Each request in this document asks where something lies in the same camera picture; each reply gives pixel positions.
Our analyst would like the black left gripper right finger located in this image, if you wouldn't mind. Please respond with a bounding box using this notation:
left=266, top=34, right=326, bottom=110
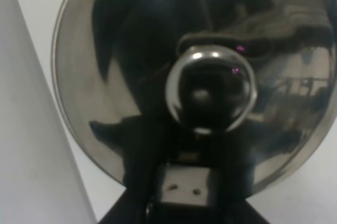
left=210, top=127, right=268, bottom=223

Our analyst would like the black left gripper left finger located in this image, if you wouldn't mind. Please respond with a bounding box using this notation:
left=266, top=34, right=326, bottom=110
left=96, top=115, right=177, bottom=223

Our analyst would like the stainless steel teapot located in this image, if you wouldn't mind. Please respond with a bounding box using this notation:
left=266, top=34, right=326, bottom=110
left=52, top=0, right=336, bottom=204

